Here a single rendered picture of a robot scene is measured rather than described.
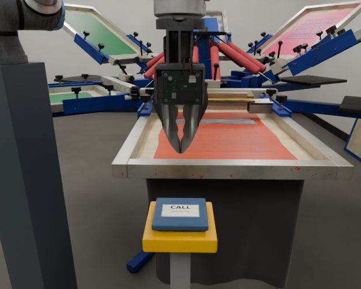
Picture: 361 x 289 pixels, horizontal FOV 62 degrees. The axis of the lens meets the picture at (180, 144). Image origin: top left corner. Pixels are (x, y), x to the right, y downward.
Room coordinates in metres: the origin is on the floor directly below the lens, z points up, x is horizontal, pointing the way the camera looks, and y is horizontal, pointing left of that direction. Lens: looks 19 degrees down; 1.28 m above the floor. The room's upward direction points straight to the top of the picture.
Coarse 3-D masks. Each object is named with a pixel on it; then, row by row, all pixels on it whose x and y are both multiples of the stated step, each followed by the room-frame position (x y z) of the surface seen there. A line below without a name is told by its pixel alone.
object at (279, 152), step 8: (216, 112) 1.35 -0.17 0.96; (224, 112) 1.35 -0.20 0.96; (232, 112) 1.35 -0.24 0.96; (240, 112) 1.35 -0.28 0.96; (248, 112) 1.35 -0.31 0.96; (256, 120) 1.21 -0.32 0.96; (256, 128) 1.09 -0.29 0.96; (264, 128) 1.09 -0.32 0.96; (264, 136) 0.99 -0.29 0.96; (272, 136) 0.99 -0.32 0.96; (272, 144) 0.91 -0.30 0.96; (280, 144) 0.91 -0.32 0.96; (224, 152) 0.84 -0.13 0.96; (272, 152) 0.84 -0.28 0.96; (280, 152) 0.84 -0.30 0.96; (288, 152) 0.84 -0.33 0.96
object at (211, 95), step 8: (208, 96) 1.25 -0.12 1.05; (216, 96) 1.25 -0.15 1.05; (224, 96) 1.24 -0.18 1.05; (232, 96) 1.24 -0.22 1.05; (240, 96) 1.24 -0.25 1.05; (208, 104) 1.25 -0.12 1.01; (216, 104) 1.25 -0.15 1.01; (224, 104) 1.25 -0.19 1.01; (232, 104) 1.25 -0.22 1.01; (240, 104) 1.25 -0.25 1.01
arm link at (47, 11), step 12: (24, 0) 1.03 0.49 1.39; (36, 0) 1.02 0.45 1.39; (48, 0) 1.02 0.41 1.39; (60, 0) 1.09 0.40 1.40; (24, 12) 1.03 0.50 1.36; (36, 12) 1.03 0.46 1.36; (48, 12) 1.04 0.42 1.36; (60, 12) 1.10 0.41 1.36; (24, 24) 1.05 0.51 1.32; (36, 24) 1.07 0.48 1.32; (48, 24) 1.09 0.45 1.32; (60, 24) 1.11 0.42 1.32
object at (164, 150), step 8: (208, 112) 1.35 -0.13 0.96; (160, 136) 0.99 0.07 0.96; (160, 144) 0.91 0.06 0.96; (168, 144) 0.91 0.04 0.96; (160, 152) 0.84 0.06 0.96; (168, 152) 0.84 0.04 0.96; (184, 152) 0.84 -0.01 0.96; (192, 152) 0.84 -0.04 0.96; (200, 152) 0.84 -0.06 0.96; (208, 152) 0.84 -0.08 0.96; (216, 152) 0.84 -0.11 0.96
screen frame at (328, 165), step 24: (144, 120) 1.07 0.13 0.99; (288, 120) 1.07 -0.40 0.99; (312, 144) 0.81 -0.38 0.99; (120, 168) 0.67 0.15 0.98; (144, 168) 0.66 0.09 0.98; (168, 168) 0.66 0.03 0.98; (192, 168) 0.66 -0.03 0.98; (216, 168) 0.66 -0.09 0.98; (240, 168) 0.66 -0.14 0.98; (264, 168) 0.66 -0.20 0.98; (288, 168) 0.66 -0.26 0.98; (312, 168) 0.66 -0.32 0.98; (336, 168) 0.66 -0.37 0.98
